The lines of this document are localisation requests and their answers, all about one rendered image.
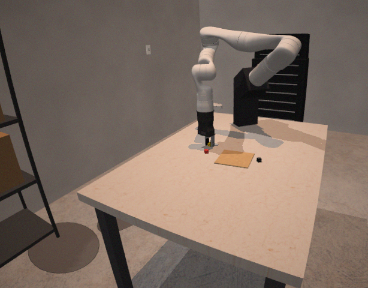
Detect orange square mat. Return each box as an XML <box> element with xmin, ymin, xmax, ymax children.
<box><xmin>215</xmin><ymin>150</ymin><xmax>255</xmax><ymax>168</ymax></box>

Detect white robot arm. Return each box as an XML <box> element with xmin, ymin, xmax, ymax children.
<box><xmin>192</xmin><ymin>26</ymin><xmax>301</xmax><ymax>101</ymax></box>

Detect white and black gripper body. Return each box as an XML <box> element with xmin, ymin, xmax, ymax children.
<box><xmin>197</xmin><ymin>100</ymin><xmax>222</xmax><ymax>137</ymax></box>

